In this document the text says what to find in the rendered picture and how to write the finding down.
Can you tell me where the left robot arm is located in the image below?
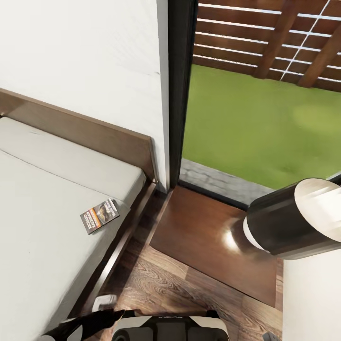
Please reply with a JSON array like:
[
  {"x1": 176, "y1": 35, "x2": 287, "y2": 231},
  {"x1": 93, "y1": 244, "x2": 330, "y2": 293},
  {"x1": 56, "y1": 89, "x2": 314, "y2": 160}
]
[{"x1": 32, "y1": 294, "x2": 125, "y2": 341}]

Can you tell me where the hardback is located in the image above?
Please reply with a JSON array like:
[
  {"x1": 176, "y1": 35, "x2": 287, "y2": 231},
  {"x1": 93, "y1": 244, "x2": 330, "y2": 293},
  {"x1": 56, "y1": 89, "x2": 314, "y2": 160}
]
[{"x1": 80, "y1": 199, "x2": 120, "y2": 235}]

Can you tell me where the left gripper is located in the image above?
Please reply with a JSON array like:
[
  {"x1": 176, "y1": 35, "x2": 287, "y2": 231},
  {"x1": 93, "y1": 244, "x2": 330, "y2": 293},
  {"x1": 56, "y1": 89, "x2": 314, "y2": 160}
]
[{"x1": 88, "y1": 309, "x2": 125, "y2": 335}]

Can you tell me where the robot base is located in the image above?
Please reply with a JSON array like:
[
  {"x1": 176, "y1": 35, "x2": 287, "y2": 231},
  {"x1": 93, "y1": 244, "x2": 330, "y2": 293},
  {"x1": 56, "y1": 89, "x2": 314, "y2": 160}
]
[{"x1": 111, "y1": 310, "x2": 230, "y2": 341}]

